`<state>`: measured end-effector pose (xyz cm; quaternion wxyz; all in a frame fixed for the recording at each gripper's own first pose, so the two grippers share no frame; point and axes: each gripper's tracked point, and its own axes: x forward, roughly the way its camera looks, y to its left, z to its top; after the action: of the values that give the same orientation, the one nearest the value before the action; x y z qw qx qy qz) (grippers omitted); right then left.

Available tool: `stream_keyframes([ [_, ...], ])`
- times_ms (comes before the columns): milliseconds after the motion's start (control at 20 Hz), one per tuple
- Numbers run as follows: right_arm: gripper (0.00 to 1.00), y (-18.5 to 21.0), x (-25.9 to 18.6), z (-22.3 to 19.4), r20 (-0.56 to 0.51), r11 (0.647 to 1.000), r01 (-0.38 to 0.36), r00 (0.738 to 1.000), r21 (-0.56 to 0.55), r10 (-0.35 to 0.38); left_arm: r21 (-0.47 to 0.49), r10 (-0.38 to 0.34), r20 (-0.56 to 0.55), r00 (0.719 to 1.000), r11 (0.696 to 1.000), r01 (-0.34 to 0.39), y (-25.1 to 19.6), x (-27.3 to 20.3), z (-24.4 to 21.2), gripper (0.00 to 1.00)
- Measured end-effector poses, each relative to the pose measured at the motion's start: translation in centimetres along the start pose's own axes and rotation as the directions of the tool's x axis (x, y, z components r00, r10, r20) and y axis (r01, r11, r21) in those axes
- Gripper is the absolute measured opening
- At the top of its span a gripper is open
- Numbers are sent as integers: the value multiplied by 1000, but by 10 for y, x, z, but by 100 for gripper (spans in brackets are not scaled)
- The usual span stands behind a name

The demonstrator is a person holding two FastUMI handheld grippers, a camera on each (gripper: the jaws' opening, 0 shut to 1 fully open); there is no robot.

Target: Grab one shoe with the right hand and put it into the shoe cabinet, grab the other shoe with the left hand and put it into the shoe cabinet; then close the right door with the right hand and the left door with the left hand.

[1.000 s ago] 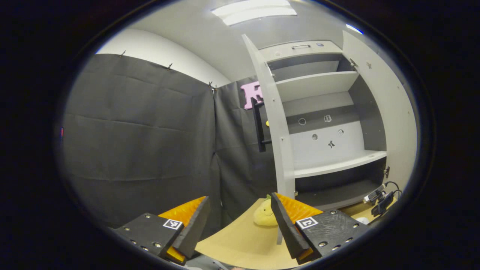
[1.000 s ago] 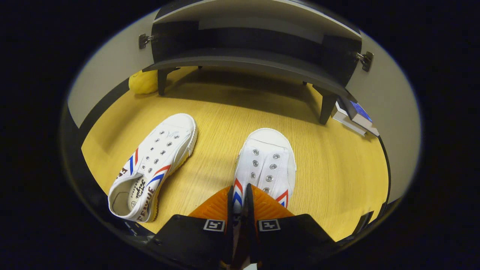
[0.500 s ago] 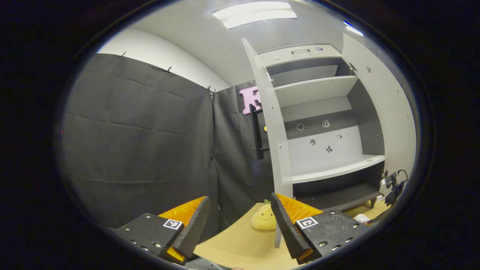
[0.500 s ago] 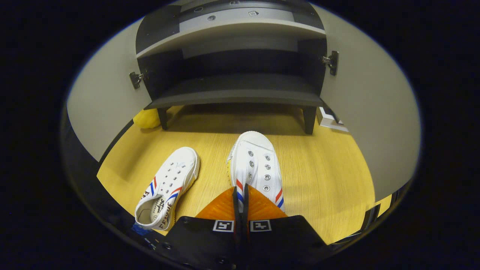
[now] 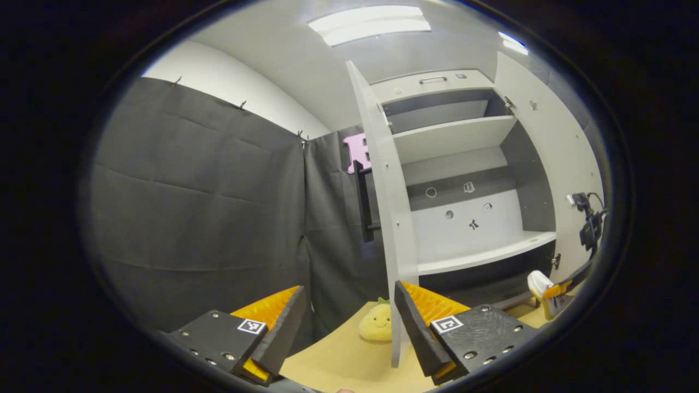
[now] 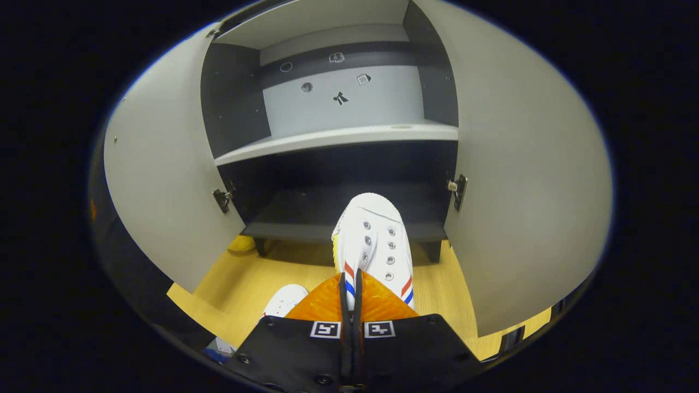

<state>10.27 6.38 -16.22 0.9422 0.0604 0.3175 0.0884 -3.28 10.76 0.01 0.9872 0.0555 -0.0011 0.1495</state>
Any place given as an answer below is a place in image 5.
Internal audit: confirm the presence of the grey shoe cabinet door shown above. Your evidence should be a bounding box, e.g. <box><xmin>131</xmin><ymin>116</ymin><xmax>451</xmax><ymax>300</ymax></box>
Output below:
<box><xmin>494</xmin><ymin>51</ymin><xmax>604</xmax><ymax>284</ymax></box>
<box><xmin>346</xmin><ymin>60</ymin><xmax>420</xmax><ymax>369</ymax></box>

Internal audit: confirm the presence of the yellow plush toy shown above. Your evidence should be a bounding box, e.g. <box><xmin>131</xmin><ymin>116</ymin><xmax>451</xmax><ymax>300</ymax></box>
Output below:
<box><xmin>358</xmin><ymin>297</ymin><xmax>393</xmax><ymax>343</ymax></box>

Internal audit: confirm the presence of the white shoe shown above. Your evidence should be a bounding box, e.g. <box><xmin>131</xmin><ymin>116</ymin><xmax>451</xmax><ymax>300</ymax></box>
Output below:
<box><xmin>527</xmin><ymin>270</ymin><xmax>574</xmax><ymax>321</ymax></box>

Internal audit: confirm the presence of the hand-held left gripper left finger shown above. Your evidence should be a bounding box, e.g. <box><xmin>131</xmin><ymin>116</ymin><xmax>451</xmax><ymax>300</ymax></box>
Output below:
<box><xmin>164</xmin><ymin>285</ymin><xmax>307</xmax><ymax>387</ymax></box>

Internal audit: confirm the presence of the small ceiling light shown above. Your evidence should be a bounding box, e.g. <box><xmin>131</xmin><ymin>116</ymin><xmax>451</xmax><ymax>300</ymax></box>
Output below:
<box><xmin>498</xmin><ymin>31</ymin><xmax>529</xmax><ymax>56</ymax></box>

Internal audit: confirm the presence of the black backdrop cloth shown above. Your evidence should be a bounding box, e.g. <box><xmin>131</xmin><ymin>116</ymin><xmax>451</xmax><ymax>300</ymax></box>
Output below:
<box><xmin>87</xmin><ymin>76</ymin><xmax>391</xmax><ymax>350</ymax></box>

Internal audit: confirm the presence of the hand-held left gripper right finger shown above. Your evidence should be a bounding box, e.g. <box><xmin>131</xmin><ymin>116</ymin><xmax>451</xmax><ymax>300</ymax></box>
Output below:
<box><xmin>394</xmin><ymin>280</ymin><xmax>541</xmax><ymax>385</ymax></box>

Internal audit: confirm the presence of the grey shoe cabinet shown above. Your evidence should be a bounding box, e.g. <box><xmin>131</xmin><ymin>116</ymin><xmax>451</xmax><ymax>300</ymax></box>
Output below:
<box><xmin>371</xmin><ymin>68</ymin><xmax>558</xmax><ymax>312</ymax></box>

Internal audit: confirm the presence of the grey cabinet drawer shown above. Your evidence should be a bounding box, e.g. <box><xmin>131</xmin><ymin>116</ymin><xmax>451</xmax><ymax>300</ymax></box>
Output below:
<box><xmin>371</xmin><ymin>69</ymin><xmax>495</xmax><ymax>104</ymax></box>

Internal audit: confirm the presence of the large ceiling light panel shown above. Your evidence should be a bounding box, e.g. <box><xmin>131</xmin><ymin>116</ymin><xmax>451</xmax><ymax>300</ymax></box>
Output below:
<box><xmin>307</xmin><ymin>5</ymin><xmax>432</xmax><ymax>47</ymax></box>

